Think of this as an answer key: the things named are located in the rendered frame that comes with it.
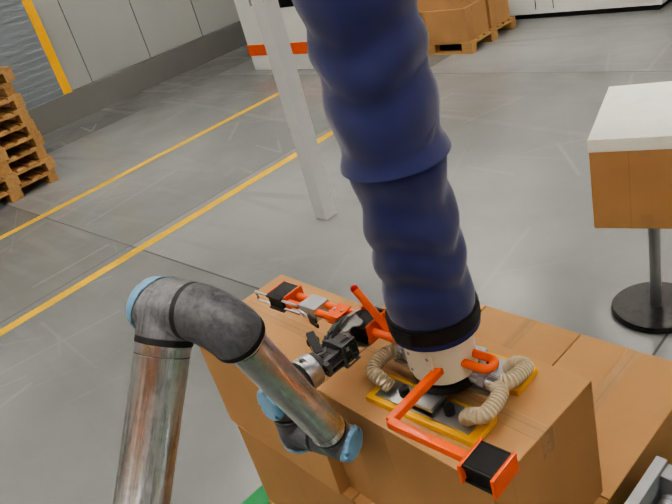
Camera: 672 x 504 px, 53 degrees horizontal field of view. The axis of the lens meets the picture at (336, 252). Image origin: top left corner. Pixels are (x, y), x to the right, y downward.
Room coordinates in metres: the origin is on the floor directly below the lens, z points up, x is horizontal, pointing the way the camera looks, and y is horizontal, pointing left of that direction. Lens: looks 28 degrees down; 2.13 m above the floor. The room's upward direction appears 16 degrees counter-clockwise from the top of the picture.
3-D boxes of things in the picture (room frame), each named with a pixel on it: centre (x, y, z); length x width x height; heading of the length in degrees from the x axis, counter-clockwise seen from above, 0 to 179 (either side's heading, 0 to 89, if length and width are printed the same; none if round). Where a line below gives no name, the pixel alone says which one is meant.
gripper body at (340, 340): (1.45, 0.08, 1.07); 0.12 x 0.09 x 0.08; 126
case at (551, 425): (1.35, -0.18, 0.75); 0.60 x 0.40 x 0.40; 34
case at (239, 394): (1.82, 0.20, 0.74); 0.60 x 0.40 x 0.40; 36
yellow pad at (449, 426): (1.28, -0.11, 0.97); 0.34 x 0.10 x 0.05; 39
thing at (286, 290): (1.81, 0.19, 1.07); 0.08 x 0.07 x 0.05; 39
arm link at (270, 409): (1.35, 0.22, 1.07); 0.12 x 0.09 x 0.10; 126
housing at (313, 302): (1.70, 0.11, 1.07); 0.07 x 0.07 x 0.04; 39
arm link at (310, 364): (1.40, 0.15, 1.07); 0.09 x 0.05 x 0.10; 36
